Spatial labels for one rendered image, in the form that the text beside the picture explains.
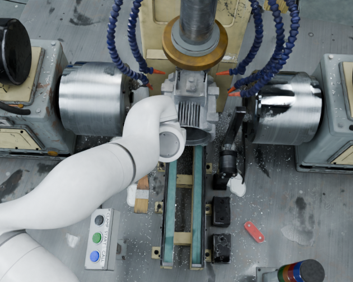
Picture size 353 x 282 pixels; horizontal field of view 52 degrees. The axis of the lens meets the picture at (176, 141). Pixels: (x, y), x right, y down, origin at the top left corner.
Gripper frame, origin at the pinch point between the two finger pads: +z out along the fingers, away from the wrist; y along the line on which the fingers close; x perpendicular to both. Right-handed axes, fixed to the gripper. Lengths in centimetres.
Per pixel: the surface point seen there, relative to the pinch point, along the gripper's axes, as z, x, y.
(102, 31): 56, 40, -33
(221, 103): 29.9, 9.8, 19.5
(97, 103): -1.6, 7.9, -22.5
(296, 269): -29, -30, 33
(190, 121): 1.2, 3.6, 6.5
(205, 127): 1.2, 2.1, 11.3
